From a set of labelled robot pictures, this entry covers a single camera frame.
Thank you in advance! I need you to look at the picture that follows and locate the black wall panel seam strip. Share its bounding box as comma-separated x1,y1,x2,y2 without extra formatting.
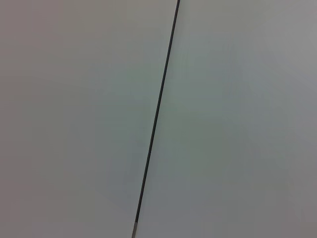
131,0,181,238

